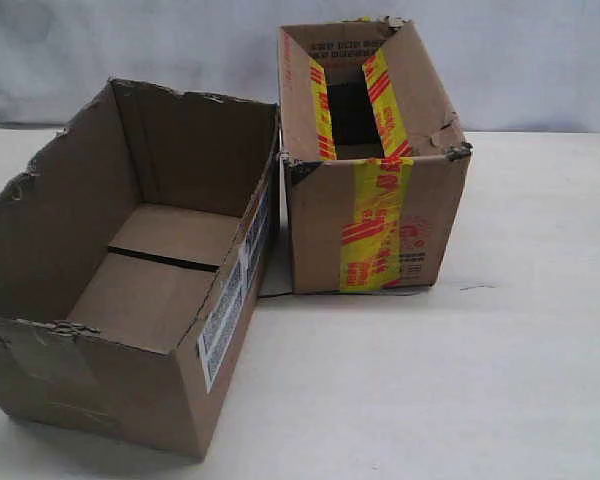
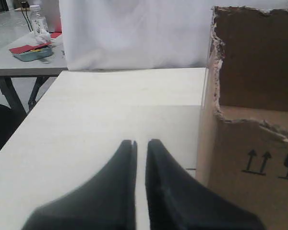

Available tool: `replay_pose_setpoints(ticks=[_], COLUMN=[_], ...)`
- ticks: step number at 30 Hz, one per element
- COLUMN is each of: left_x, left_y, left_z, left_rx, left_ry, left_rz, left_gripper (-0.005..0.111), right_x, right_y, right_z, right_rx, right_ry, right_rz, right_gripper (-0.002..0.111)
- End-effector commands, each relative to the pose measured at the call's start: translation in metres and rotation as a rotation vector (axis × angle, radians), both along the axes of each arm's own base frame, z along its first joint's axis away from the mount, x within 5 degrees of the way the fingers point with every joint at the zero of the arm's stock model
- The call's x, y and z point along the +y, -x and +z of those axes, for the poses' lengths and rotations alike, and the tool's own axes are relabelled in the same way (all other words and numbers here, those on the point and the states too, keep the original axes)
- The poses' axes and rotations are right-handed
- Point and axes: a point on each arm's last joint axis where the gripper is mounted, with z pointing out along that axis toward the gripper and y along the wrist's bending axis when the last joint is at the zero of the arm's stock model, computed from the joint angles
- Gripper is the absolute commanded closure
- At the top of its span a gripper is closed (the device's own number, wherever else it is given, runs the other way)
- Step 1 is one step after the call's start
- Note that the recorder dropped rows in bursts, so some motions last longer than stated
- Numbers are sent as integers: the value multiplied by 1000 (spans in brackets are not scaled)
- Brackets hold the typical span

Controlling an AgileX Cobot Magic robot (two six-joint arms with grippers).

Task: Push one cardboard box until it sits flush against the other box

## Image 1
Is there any plain cardboard box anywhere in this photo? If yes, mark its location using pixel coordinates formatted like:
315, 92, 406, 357
0, 79, 279, 460

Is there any cardboard box with yellow tape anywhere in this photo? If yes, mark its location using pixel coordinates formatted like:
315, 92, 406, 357
277, 17, 472, 293

